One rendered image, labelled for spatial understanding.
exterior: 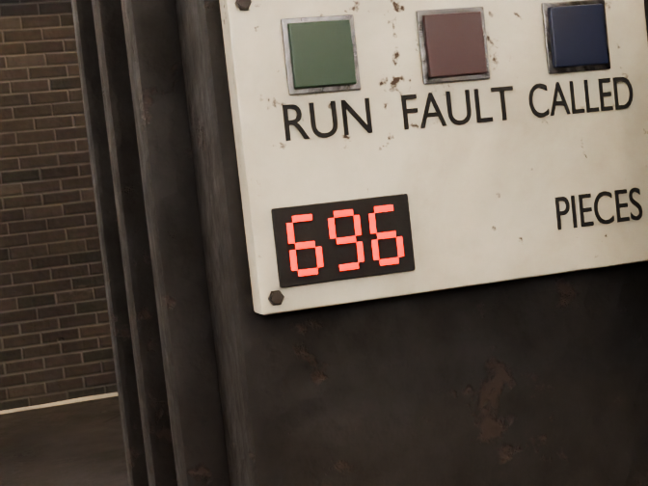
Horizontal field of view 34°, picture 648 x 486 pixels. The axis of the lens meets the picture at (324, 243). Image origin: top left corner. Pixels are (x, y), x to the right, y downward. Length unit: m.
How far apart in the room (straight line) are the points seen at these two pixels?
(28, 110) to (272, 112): 6.00
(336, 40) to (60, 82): 6.02
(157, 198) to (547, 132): 0.24
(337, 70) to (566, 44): 0.14
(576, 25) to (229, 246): 0.24
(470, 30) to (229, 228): 0.18
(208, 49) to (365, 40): 0.09
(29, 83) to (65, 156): 0.48
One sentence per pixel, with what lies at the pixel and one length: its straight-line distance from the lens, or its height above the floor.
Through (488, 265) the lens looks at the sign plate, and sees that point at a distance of 0.63.
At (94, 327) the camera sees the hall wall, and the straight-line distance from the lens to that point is 6.58.
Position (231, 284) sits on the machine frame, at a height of 1.08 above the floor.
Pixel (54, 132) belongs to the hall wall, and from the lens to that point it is 6.56.
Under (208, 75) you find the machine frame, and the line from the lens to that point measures 0.61.
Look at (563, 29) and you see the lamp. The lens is 0.65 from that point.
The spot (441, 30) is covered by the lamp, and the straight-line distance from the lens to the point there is 0.62.
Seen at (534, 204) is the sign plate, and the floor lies 1.10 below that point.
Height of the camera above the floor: 1.13
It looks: 3 degrees down
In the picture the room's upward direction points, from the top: 6 degrees counter-clockwise
